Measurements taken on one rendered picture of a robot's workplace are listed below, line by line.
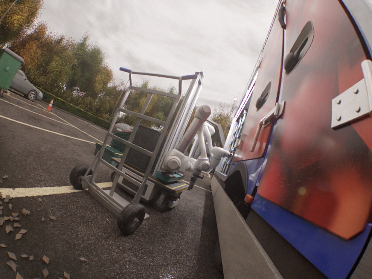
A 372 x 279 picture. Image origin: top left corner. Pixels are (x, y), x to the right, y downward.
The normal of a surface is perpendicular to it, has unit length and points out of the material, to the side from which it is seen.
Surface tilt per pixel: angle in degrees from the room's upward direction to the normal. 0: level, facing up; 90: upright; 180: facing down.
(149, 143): 90
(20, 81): 83
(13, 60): 94
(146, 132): 90
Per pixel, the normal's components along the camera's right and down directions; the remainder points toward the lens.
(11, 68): 0.90, 0.42
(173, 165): 0.11, 0.04
